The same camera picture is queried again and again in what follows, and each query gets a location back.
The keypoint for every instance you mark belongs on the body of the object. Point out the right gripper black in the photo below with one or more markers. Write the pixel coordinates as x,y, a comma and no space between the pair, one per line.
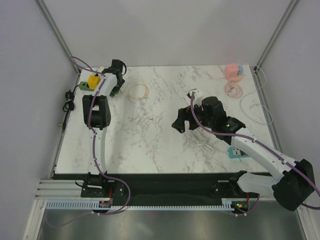
184,114

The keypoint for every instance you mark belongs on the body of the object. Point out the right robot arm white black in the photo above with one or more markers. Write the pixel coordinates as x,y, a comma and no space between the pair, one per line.
290,182

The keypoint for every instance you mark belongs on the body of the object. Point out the blue plug adapter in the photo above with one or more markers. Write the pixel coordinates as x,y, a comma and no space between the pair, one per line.
240,70

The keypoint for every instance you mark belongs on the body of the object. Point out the yellow cube socket adapter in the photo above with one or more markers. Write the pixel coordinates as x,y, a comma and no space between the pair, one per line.
93,81

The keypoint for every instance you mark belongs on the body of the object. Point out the teal power strip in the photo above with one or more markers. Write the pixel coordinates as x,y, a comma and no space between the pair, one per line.
235,153

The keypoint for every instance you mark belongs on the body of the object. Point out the white slotted cable duct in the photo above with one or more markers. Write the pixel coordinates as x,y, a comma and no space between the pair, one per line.
100,205

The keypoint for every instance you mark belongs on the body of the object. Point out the green power strip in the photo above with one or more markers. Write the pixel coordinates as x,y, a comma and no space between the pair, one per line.
83,85

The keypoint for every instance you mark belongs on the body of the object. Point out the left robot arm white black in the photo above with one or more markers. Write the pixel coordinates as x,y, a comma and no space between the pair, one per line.
103,82

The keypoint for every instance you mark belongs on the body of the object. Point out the pink cube socket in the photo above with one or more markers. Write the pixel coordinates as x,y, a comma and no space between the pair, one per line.
231,71

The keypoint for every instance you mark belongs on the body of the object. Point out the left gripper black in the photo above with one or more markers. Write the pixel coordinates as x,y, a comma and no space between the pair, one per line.
116,90

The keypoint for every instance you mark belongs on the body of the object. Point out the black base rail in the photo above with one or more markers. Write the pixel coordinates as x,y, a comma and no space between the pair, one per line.
168,188

